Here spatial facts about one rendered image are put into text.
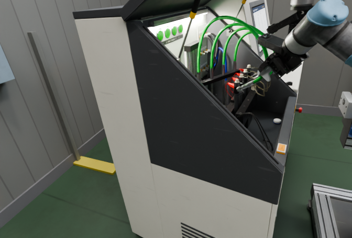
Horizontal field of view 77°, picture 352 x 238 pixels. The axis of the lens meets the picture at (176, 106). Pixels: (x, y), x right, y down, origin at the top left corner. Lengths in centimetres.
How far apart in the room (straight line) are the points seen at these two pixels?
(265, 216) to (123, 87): 78
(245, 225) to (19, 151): 184
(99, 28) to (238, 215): 97
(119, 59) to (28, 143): 153
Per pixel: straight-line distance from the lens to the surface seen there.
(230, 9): 142
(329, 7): 67
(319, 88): 325
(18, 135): 225
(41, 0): 239
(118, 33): 91
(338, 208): 188
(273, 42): 82
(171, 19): 101
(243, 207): 104
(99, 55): 102
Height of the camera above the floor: 152
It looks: 26 degrees down
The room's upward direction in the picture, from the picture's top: 6 degrees counter-clockwise
